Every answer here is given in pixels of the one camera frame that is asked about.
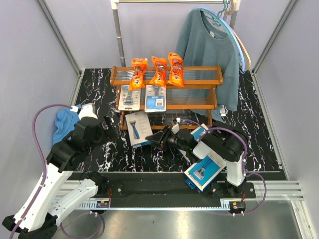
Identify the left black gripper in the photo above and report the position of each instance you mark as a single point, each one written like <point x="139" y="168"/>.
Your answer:
<point x="111" y="130"/>

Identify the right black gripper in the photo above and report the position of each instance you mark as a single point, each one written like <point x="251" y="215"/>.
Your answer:
<point x="157" y="137"/>

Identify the white Harry's razor box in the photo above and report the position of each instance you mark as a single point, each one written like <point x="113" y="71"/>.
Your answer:
<point x="139" y="128"/>

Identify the blue razor box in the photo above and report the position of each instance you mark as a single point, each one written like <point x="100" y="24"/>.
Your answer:
<point x="197" y="133"/>
<point x="200" y="175"/>

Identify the Gillette razor blister pack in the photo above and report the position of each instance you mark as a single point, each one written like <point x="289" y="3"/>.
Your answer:
<point x="155" y="99"/>

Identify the orange bic razor bag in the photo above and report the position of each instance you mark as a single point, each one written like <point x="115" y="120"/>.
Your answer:
<point x="159" y="77"/>
<point x="139" y="67"/>
<point x="176" y="70"/>

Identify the orange BIC razor bag front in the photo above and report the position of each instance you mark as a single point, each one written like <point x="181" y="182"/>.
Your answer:
<point x="139" y="67"/>

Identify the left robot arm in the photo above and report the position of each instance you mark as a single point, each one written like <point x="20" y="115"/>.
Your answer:
<point x="40" y="216"/>

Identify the Gillette razor pack on shelf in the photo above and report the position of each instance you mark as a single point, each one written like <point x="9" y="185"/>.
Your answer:
<point x="129" y="99"/>

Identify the orange wooden three-tier shelf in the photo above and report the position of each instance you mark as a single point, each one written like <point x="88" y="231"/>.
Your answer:
<point x="198" y="93"/>

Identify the blue cloth hat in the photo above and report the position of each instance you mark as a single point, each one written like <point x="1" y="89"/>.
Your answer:
<point x="65" y="121"/>

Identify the teal t-shirt on hanger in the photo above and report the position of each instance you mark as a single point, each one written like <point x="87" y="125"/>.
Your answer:
<point x="202" y="44"/>

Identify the light blue clothes hanger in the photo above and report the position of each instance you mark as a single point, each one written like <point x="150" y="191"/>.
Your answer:
<point x="218" y="21"/>

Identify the wooden clothes hanger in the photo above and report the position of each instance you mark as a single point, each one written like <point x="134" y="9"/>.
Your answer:
<point x="243" y="47"/>

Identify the metal clothes rack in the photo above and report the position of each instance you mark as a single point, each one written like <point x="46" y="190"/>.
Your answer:
<point x="114" y="7"/>

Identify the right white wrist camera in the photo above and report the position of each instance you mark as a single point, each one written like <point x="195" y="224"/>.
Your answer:
<point x="175" y="125"/>

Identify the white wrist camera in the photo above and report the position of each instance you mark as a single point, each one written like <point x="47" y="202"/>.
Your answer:
<point x="175" y="125"/>
<point x="84" y="111"/>

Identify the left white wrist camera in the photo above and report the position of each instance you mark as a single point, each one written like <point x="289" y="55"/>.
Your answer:
<point x="84" y="111"/>

